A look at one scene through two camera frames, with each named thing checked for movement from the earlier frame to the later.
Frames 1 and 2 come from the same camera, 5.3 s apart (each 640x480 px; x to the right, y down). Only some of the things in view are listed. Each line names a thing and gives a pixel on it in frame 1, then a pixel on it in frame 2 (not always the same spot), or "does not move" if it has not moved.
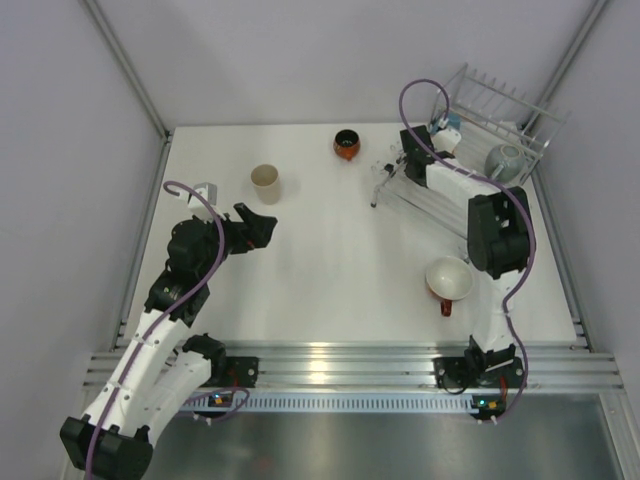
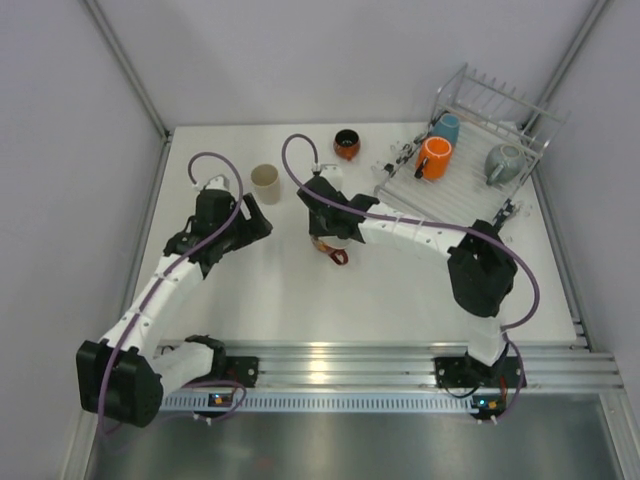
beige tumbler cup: (265, 180) does not move
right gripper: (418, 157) → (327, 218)
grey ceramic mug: (505, 162) does not move
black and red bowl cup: (346, 143) does not move
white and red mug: (449, 278) → (333, 246)
